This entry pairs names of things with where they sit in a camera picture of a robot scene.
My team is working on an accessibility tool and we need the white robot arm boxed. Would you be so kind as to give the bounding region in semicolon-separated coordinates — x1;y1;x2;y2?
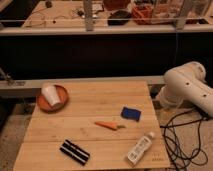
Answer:
156;61;213;118

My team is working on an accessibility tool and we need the black cable bundle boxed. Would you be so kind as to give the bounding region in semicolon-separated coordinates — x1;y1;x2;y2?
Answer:
159;108;210;171

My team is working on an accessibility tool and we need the grey vertical post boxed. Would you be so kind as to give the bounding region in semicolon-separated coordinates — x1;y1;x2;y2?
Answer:
83;0;93;31

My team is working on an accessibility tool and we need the grey right post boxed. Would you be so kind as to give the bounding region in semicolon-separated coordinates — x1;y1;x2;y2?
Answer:
175;0;193;30

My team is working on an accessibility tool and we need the orange toy carrot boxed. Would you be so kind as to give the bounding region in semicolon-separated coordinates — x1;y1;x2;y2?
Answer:
94;121;126;131

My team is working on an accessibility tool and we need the black white striped box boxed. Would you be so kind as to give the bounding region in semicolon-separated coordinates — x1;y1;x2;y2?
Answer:
59;140;90;165

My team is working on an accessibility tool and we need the black object on shelf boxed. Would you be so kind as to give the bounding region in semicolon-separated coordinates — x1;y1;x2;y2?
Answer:
107;10;131;26

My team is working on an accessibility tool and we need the orange round plate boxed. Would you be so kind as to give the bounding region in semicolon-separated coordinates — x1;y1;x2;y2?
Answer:
36;85;69;113

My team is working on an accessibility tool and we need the orange basket on shelf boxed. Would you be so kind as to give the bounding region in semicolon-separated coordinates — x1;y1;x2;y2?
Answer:
131;5;153;25

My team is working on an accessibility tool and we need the white foam cup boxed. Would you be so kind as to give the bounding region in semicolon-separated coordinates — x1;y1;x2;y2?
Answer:
41;85;61;107

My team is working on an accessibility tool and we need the blue sponge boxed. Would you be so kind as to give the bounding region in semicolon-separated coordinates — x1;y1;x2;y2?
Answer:
121;107;141;121

